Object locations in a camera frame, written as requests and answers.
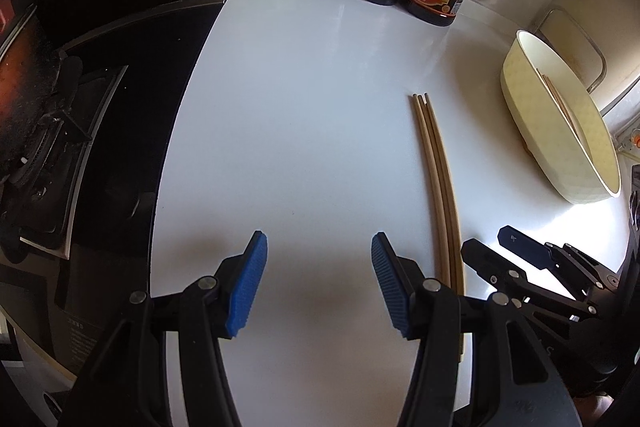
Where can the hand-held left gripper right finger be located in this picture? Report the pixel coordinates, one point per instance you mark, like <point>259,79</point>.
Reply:
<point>392,287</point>

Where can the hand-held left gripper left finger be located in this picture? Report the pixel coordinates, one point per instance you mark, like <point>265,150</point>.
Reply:
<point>247,287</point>

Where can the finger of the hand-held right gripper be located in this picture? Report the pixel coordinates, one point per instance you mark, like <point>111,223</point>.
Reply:
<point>522,244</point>
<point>482,259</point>

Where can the bamboo chopstick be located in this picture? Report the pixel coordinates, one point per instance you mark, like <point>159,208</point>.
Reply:
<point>552,94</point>
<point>446,177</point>
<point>429,177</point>
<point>562,104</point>
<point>437,177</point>

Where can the cream oval container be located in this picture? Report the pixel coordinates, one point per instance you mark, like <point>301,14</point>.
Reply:
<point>550,157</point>

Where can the black gas stove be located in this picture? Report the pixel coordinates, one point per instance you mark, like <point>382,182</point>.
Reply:
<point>150,82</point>

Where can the stove burner grate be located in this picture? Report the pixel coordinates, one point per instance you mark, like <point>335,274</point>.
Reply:
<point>45,132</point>

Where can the white wall socket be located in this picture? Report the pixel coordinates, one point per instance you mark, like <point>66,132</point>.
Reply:
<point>631,142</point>

